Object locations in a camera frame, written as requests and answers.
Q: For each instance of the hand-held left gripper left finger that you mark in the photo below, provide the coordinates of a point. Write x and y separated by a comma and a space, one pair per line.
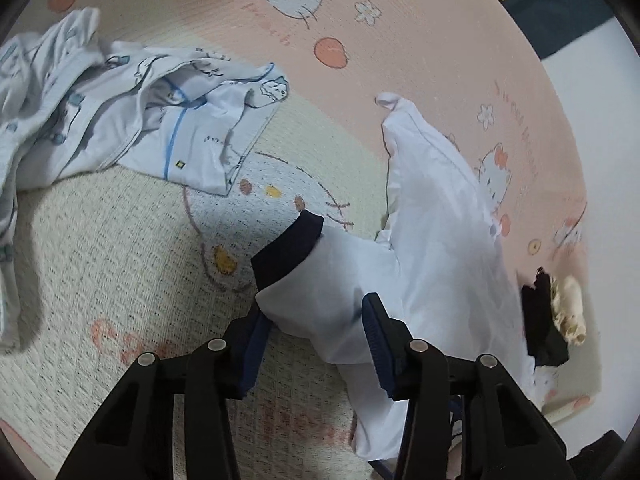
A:
252, 355

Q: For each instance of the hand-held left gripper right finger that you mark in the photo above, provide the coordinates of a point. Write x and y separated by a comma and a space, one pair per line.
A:
379, 345

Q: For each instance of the white t-shirt with navy trim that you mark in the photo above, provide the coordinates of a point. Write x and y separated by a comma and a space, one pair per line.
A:
440, 260

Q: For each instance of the pink cat printed blanket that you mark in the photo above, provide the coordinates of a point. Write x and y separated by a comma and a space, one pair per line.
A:
150, 260

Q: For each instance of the black folded garment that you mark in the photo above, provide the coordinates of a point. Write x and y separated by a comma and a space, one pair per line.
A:
542, 330

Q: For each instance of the cream ruffled folded garment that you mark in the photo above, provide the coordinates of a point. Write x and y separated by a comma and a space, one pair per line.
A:
570, 305

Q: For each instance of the light blue printed pajama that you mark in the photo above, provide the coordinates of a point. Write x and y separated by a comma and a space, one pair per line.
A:
100, 120

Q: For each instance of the dark curtain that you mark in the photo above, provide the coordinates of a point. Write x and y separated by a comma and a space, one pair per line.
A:
550, 0

